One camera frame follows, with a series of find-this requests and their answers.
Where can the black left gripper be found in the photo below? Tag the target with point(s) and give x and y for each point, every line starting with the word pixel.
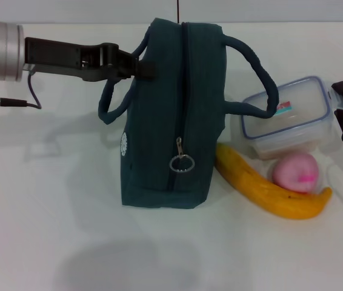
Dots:
pixel 59 59

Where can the clear plastic food container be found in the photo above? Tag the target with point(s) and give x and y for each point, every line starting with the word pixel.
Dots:
pixel 301 112

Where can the dark teal fabric bag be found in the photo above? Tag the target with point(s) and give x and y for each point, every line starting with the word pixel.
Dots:
pixel 195 106

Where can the yellow banana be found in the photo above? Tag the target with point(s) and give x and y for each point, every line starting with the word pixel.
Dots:
pixel 250 179

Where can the pink peach toy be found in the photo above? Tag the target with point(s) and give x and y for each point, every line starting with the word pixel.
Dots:
pixel 292 172

